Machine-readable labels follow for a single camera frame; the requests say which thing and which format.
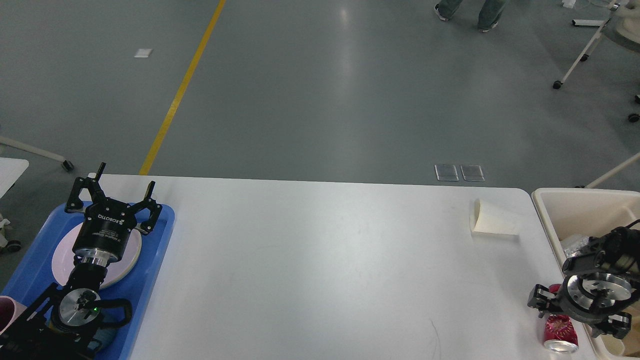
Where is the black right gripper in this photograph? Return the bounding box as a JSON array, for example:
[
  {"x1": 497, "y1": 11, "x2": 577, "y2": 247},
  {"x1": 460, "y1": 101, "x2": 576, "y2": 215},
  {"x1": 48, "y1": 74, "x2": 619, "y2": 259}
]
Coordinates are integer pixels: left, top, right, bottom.
[{"x1": 526, "y1": 272, "x2": 634, "y2": 340}]

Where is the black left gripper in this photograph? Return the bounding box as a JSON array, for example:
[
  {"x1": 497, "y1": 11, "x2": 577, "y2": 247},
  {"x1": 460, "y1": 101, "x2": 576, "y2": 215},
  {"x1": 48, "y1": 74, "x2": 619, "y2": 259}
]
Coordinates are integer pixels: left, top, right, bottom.
[{"x1": 64, "y1": 162, "x2": 164, "y2": 268}]

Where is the crushed red soda can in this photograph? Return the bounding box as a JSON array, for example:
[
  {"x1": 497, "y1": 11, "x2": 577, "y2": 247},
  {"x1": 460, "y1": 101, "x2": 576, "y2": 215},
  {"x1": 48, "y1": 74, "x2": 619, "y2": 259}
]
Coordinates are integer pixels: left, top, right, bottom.
[{"x1": 541, "y1": 305, "x2": 579, "y2": 354}]

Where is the white paper cup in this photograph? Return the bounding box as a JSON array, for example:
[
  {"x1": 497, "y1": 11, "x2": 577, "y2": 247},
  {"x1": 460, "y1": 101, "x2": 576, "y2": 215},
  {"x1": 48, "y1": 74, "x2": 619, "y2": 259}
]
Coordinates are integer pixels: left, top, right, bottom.
[
  {"x1": 599, "y1": 334, "x2": 626, "y2": 356},
  {"x1": 470, "y1": 198, "x2": 522, "y2": 236}
]

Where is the aluminium foil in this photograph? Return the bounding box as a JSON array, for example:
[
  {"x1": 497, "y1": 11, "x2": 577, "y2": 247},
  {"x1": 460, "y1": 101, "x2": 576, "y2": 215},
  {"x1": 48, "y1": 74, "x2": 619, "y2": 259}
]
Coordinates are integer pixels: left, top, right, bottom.
[{"x1": 560, "y1": 234, "x2": 590, "y2": 258}]

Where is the pink plate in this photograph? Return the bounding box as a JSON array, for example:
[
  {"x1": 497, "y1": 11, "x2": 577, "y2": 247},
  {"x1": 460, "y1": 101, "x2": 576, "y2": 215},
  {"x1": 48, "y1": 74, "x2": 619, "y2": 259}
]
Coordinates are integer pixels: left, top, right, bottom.
[{"x1": 51, "y1": 223, "x2": 142, "y2": 289}]

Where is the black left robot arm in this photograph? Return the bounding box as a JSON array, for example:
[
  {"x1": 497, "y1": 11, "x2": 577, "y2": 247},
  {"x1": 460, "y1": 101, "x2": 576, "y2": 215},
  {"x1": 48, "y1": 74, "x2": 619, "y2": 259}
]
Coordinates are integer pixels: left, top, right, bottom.
[{"x1": 1, "y1": 163, "x2": 175, "y2": 360}]

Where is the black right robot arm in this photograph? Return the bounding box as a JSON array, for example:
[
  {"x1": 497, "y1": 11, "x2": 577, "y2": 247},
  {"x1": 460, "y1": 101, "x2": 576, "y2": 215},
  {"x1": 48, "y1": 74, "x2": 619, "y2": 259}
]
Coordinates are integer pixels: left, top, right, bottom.
[{"x1": 526, "y1": 220, "x2": 640, "y2": 340}]

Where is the white stand leg left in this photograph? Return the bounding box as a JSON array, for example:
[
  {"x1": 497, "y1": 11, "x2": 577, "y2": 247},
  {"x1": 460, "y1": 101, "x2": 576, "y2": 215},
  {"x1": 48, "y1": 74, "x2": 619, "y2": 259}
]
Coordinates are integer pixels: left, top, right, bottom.
[{"x1": 0, "y1": 136, "x2": 75, "y2": 173}]

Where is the white stand leg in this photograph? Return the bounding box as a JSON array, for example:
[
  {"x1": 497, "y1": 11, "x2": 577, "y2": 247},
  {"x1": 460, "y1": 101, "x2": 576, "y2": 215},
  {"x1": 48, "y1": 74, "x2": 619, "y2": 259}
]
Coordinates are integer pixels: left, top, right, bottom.
[
  {"x1": 0, "y1": 136, "x2": 75, "y2": 173},
  {"x1": 574, "y1": 152, "x2": 640, "y2": 189}
]

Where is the beige plastic bin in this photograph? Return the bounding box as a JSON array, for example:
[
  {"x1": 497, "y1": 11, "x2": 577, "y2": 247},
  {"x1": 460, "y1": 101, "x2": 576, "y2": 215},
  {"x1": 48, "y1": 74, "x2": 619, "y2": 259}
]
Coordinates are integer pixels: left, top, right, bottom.
[{"x1": 532, "y1": 187, "x2": 640, "y2": 360}]

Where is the blue plastic tray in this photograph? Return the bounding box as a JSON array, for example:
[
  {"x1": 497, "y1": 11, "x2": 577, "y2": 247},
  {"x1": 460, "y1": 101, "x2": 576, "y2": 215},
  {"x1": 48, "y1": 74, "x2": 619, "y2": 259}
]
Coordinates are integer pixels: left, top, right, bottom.
[{"x1": 1, "y1": 203, "x2": 175, "y2": 360}]

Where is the white side table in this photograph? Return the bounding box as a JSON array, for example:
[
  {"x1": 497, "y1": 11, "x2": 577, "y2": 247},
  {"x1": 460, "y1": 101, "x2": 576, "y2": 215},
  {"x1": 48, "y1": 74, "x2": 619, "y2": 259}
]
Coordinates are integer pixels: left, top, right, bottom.
[{"x1": 0, "y1": 157, "x2": 30, "y2": 253}]

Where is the pink ribbed cup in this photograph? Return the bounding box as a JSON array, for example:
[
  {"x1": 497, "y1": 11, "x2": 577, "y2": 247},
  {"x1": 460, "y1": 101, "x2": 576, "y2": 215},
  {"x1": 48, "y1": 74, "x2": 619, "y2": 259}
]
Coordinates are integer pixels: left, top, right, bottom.
[{"x1": 0, "y1": 295, "x2": 27, "y2": 335}]

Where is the white stand leg right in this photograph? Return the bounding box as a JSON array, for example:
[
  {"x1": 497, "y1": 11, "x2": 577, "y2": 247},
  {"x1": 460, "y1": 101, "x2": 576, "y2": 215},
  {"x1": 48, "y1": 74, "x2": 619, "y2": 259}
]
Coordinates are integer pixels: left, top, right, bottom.
[{"x1": 574, "y1": 152, "x2": 640, "y2": 189}]

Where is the right floor outlet cover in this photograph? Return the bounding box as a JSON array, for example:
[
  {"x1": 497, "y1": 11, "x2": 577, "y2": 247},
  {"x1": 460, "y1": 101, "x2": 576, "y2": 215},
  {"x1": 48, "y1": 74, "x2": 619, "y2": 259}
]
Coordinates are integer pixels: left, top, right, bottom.
[{"x1": 460, "y1": 164, "x2": 486, "y2": 182}]

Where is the floor outlet cover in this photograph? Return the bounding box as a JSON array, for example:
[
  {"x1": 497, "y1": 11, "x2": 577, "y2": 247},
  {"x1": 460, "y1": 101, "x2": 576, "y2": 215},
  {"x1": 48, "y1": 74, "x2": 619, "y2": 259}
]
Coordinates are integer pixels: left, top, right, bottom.
[
  {"x1": 434, "y1": 164, "x2": 460, "y2": 182},
  {"x1": 460, "y1": 164, "x2": 486, "y2": 182}
]

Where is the left floor outlet cover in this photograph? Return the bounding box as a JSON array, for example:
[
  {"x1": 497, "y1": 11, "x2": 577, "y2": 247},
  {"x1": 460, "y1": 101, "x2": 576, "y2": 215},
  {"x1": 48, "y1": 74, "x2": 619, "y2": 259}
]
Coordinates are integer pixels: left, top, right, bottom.
[{"x1": 434, "y1": 164, "x2": 460, "y2": 182}]

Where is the white rolling stand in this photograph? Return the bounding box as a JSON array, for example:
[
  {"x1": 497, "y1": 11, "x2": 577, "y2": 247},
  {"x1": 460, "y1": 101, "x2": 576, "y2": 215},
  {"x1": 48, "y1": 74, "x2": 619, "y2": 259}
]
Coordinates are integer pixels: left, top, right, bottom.
[{"x1": 551, "y1": 0, "x2": 640, "y2": 90}]

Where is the person in jeans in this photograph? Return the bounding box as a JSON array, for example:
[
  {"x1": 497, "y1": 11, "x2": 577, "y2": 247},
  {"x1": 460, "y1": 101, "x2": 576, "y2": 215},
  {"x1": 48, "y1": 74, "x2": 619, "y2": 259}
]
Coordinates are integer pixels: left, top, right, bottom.
[{"x1": 433, "y1": 0, "x2": 510, "y2": 34}]

